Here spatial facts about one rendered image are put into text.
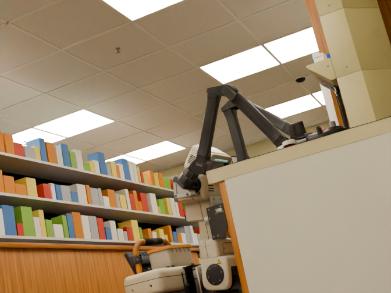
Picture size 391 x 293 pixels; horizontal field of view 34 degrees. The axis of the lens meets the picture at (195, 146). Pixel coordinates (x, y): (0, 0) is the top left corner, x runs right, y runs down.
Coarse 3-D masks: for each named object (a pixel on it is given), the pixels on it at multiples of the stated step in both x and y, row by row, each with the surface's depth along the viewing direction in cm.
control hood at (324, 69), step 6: (324, 60) 278; (330, 60) 277; (306, 66) 282; (312, 66) 280; (318, 66) 279; (324, 66) 278; (330, 66) 277; (312, 72) 283; (318, 72) 279; (324, 72) 278; (330, 72) 276; (318, 78) 293; (324, 78) 283; (330, 78) 276; (336, 78) 277; (336, 84) 284
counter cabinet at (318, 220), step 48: (384, 144) 161; (240, 192) 174; (288, 192) 169; (336, 192) 164; (384, 192) 159; (240, 240) 172; (288, 240) 167; (336, 240) 162; (384, 240) 157; (288, 288) 165; (336, 288) 160; (384, 288) 155
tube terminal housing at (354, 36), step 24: (336, 24) 279; (360, 24) 279; (384, 24) 285; (336, 48) 277; (360, 48) 275; (384, 48) 280; (336, 72) 275; (360, 72) 271; (384, 72) 276; (360, 96) 270; (384, 96) 271; (360, 120) 268
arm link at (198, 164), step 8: (208, 88) 297; (216, 88) 295; (232, 88) 293; (208, 96) 298; (216, 96) 296; (224, 96) 294; (208, 104) 299; (216, 104) 298; (208, 112) 299; (216, 112) 300; (208, 120) 300; (208, 128) 300; (208, 136) 300; (200, 144) 302; (208, 144) 301; (200, 152) 302; (208, 152) 301; (200, 160) 300; (192, 168) 302; (200, 168) 300
